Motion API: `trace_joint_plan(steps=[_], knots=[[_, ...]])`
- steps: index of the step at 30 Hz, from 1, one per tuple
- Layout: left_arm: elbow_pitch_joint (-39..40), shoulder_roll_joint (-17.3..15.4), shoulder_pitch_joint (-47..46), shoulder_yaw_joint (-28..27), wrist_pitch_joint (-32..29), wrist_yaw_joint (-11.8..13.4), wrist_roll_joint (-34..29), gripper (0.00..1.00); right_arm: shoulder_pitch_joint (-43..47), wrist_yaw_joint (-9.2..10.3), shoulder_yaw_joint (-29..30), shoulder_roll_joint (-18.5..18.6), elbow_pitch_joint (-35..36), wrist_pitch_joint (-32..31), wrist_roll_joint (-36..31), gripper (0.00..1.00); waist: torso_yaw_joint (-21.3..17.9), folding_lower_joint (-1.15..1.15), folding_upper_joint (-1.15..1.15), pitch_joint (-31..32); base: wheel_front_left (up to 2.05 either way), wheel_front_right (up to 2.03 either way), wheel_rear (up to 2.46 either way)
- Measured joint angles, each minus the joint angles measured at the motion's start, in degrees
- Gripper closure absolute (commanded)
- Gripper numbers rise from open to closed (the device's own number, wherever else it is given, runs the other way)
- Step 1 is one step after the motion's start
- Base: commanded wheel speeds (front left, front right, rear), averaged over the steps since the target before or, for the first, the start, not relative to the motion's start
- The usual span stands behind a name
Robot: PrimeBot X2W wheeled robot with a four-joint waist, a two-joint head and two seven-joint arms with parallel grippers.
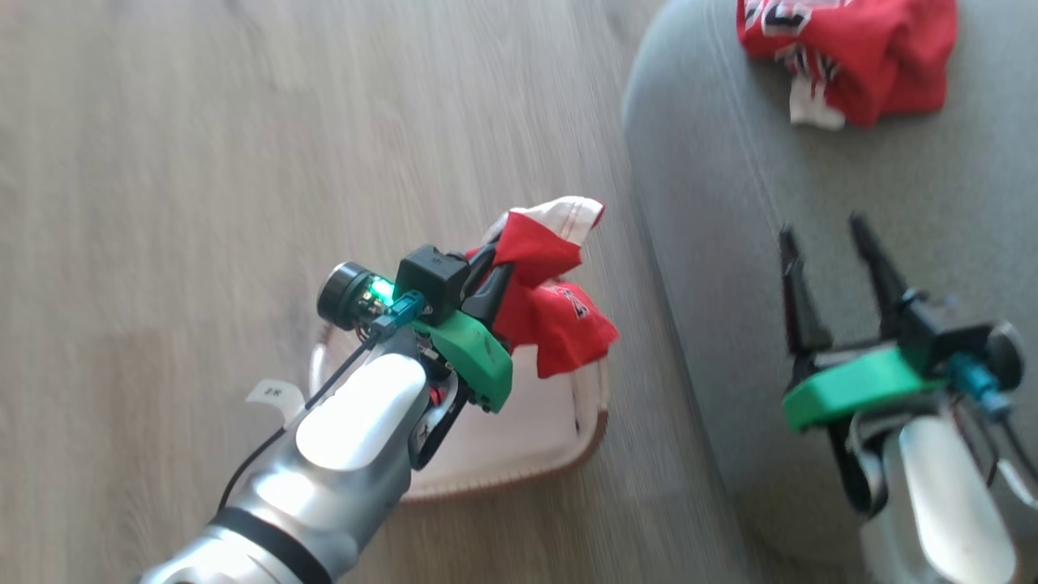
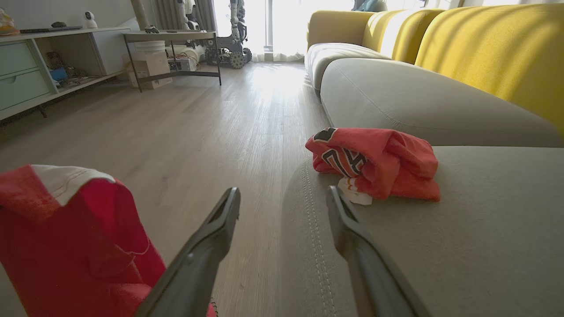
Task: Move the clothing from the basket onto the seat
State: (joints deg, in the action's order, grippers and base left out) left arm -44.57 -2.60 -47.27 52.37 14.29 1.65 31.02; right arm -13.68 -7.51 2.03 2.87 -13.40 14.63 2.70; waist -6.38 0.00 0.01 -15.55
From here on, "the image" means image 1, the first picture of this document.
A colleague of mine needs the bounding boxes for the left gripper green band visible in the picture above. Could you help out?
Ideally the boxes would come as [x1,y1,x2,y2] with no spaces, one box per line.
[315,243,517,415]

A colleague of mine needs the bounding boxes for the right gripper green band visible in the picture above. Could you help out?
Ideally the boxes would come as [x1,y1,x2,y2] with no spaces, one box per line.
[778,212,1027,433]

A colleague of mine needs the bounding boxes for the red shorts with white waistband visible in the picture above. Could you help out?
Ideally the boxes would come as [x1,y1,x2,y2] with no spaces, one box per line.
[464,195,622,380]

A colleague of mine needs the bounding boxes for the red jersey with black lettering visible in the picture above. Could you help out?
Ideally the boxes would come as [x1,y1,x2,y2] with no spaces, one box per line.
[736,0,959,131]

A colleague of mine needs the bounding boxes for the grey fabric sofa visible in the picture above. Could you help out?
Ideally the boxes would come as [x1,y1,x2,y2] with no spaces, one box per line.
[622,0,1038,584]

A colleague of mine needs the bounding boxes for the white brown-rimmed laundry basket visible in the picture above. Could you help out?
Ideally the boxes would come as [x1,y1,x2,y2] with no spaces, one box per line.
[308,320,611,505]

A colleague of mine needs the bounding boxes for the teal left cable connector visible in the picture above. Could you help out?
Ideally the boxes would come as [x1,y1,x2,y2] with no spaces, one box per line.
[371,290,428,339]

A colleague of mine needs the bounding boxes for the teal cable connector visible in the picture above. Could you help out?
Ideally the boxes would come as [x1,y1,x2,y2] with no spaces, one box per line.
[371,290,428,339]
[947,354,1014,419]

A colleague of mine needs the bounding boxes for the teal right cable connector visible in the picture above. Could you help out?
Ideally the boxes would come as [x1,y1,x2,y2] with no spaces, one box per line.
[947,354,1014,419]

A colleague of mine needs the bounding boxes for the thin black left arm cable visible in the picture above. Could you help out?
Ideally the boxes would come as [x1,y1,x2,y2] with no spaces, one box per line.
[217,328,386,512]

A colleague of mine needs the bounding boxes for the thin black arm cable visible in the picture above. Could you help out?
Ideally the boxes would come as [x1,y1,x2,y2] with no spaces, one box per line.
[217,328,386,512]
[950,396,1038,487]

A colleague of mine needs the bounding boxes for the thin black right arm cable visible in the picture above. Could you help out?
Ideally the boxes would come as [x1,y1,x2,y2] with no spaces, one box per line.
[950,396,1038,487]

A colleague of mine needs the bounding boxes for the white cable label tag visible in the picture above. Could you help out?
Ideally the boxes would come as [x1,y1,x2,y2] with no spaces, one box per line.
[245,378,307,429]

